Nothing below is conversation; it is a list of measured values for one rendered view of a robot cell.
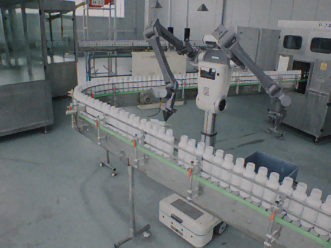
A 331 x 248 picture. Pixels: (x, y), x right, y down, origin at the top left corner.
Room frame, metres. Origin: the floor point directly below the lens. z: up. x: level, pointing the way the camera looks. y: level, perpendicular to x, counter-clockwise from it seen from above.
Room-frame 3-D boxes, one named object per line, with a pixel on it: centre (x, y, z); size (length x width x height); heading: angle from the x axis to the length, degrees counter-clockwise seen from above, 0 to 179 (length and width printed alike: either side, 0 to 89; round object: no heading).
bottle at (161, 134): (1.46, 0.05, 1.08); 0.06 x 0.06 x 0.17
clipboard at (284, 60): (4.87, -2.04, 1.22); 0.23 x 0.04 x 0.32; 28
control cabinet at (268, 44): (8.01, -2.67, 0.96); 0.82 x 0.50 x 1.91; 118
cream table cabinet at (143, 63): (5.99, 0.33, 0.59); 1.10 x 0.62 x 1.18; 118
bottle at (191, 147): (1.30, -0.12, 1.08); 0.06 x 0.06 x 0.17
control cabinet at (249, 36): (7.60, -1.88, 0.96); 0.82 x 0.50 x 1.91; 118
